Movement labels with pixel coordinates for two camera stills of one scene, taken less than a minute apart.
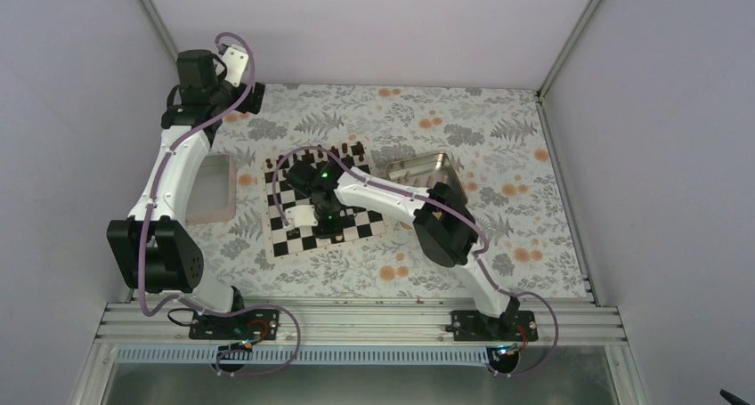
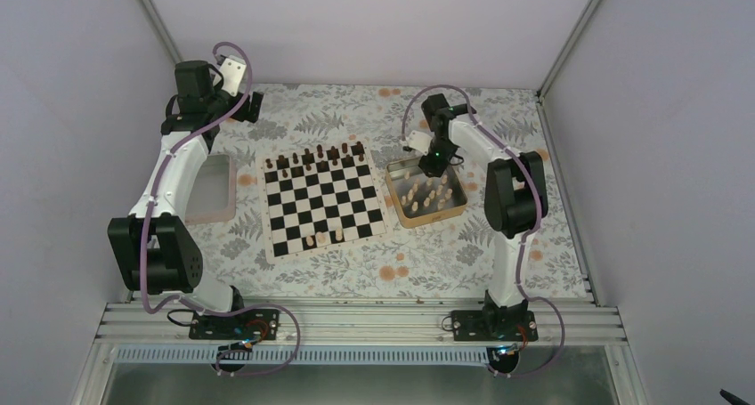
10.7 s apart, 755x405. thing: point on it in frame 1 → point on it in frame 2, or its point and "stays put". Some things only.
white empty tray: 213,196 stays put
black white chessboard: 282,243 stays put
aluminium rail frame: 347,324 stays put
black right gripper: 335,230 → 436,168
